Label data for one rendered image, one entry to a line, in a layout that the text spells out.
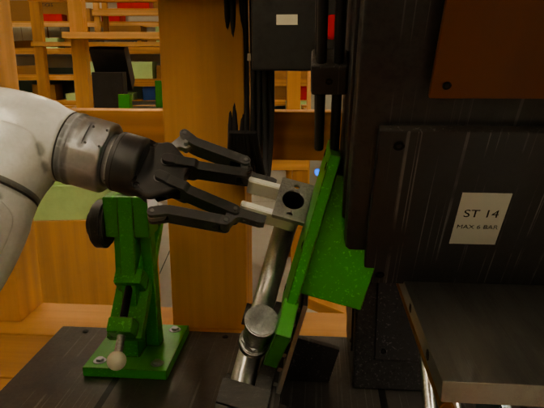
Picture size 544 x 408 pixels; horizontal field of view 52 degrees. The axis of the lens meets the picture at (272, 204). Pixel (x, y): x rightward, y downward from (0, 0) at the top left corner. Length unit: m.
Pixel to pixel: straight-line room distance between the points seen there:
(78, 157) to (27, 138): 0.06
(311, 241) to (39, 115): 0.35
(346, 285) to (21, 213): 0.38
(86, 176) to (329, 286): 0.31
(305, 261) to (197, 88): 0.45
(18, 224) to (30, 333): 0.47
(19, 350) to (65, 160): 0.47
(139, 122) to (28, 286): 0.39
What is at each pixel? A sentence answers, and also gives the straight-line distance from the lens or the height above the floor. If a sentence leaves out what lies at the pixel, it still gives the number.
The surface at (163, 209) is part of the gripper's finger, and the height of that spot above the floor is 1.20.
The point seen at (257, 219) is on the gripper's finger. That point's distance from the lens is 0.67.
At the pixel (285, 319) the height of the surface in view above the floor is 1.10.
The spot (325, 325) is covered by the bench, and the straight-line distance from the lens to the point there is 1.08.
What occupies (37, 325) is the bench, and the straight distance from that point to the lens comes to 1.16.
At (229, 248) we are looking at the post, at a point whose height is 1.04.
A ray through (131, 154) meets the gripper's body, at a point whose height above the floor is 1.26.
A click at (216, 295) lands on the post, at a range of 1.04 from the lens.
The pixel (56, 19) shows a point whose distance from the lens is 10.54.
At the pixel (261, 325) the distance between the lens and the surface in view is 0.63.
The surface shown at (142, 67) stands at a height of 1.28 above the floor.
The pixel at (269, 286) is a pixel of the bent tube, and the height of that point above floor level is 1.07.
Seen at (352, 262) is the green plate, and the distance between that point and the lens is 0.61.
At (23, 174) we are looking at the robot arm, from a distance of 0.70.
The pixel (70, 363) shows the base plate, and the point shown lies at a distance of 0.97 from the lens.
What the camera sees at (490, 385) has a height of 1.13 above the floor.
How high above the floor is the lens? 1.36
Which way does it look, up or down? 14 degrees down
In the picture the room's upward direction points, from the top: straight up
